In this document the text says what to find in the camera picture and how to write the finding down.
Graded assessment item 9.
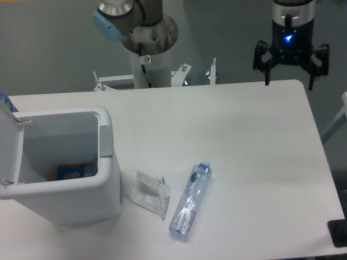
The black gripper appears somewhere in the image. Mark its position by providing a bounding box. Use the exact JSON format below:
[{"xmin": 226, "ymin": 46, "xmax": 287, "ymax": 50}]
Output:
[{"xmin": 253, "ymin": 22, "xmax": 331, "ymax": 91}]

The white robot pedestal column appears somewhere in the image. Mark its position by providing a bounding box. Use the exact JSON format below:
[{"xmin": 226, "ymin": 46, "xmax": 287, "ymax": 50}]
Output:
[{"xmin": 119, "ymin": 14, "xmax": 179, "ymax": 89}]

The clear plastic water bottle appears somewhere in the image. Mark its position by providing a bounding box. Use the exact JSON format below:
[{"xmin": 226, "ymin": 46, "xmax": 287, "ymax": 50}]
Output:
[{"xmin": 169, "ymin": 160, "xmax": 212, "ymax": 239}]

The white plastic wrapper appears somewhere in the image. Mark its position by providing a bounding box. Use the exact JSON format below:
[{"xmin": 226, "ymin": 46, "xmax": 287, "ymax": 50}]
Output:
[{"xmin": 126, "ymin": 171, "xmax": 170, "ymax": 220}]

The black device at table edge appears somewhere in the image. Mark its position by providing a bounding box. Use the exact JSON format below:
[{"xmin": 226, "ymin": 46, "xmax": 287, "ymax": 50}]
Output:
[{"xmin": 327, "ymin": 219, "xmax": 346, "ymax": 248}]

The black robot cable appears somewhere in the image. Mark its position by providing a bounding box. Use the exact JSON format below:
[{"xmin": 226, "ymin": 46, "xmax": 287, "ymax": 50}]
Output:
[{"xmin": 137, "ymin": 41, "xmax": 153, "ymax": 89}]

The blue orange snack packet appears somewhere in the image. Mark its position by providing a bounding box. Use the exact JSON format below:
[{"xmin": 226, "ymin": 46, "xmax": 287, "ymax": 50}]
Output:
[{"xmin": 54, "ymin": 159, "xmax": 98, "ymax": 180}]

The white trash can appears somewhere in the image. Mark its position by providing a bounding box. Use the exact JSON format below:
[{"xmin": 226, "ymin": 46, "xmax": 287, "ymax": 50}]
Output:
[{"xmin": 1, "ymin": 105, "xmax": 121, "ymax": 224}]

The blue patterned object left edge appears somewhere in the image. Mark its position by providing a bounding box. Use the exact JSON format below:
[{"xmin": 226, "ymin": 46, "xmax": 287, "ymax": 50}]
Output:
[{"xmin": 0, "ymin": 92, "xmax": 18, "ymax": 113}]

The white frame at right edge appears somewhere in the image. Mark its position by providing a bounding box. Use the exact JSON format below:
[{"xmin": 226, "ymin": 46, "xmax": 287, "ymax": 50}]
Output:
[{"xmin": 320, "ymin": 92, "xmax": 346, "ymax": 144}]

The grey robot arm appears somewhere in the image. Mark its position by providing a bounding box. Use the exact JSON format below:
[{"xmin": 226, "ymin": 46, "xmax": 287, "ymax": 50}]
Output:
[{"xmin": 92, "ymin": 1, "xmax": 330, "ymax": 88}]

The white bracket with bolts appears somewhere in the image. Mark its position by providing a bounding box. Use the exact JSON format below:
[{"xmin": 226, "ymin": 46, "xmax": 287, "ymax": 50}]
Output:
[{"xmin": 93, "ymin": 63, "xmax": 192, "ymax": 92}]

